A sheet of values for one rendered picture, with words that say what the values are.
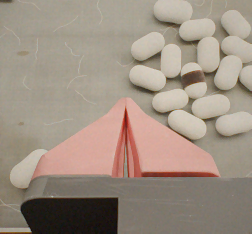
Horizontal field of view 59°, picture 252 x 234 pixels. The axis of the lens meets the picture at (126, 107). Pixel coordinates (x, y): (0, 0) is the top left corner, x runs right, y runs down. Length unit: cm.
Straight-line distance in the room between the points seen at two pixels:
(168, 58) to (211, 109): 6
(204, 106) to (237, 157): 5
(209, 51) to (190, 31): 3
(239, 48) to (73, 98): 16
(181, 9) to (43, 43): 14
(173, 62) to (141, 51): 3
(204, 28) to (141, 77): 8
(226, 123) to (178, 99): 4
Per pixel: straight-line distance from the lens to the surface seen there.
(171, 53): 21
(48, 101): 22
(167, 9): 23
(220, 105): 20
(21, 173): 19
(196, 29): 22
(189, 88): 20
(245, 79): 22
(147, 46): 21
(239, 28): 24
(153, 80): 19
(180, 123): 19
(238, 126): 20
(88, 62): 22
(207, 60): 21
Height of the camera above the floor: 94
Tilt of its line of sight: 76 degrees down
